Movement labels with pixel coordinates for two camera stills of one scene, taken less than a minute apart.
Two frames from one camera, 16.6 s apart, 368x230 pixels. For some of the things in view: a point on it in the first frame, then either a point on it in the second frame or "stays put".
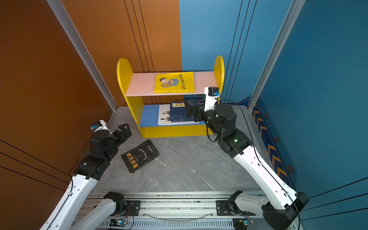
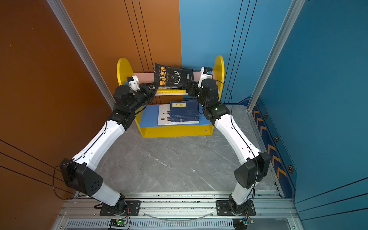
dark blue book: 179,120 stays put
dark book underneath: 140,155 to 168,76
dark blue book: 179,118 stays put
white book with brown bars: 164,116 stays put
